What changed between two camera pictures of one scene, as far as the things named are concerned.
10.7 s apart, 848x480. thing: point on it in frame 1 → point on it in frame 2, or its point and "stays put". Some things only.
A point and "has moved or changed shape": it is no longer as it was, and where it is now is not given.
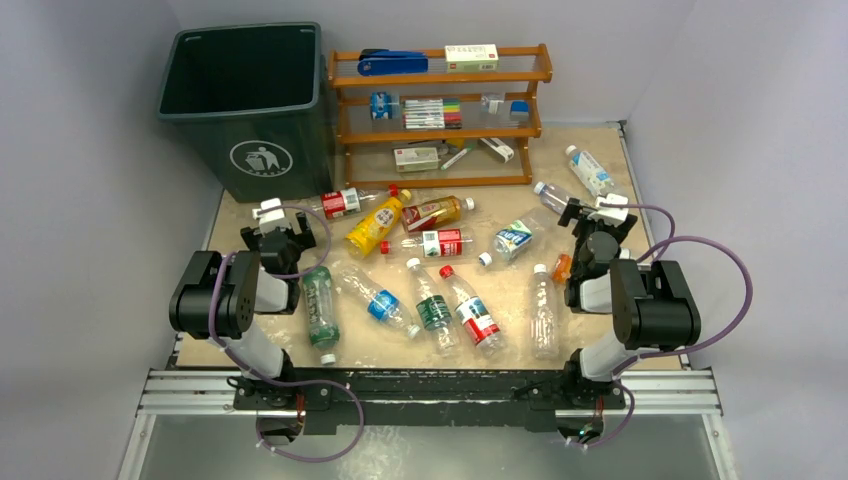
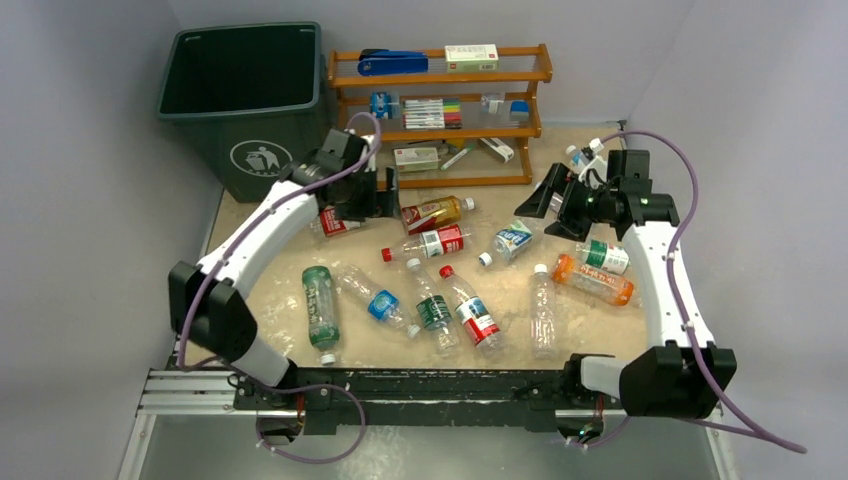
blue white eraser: [519, 110] stays put
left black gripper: [307, 241] → [385, 202]
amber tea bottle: [435, 213] stays put
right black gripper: [597, 225] → [577, 206]
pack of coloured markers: [431, 114] stays put
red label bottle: [434, 243] has moved or changed shape
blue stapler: [375, 61] stays put
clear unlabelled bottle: [544, 320] stays put
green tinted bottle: [324, 333] stays put
